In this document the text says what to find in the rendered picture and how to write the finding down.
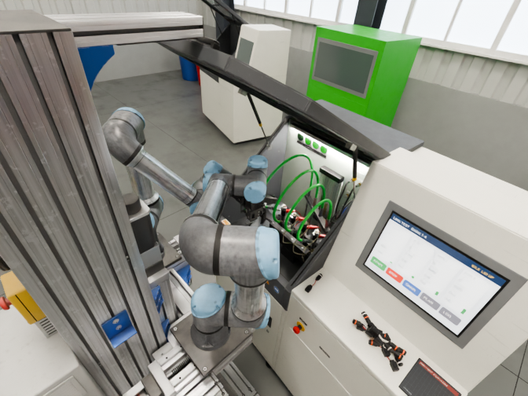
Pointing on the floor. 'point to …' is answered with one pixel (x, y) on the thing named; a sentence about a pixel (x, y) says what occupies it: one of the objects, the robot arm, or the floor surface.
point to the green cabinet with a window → (361, 69)
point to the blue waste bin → (188, 70)
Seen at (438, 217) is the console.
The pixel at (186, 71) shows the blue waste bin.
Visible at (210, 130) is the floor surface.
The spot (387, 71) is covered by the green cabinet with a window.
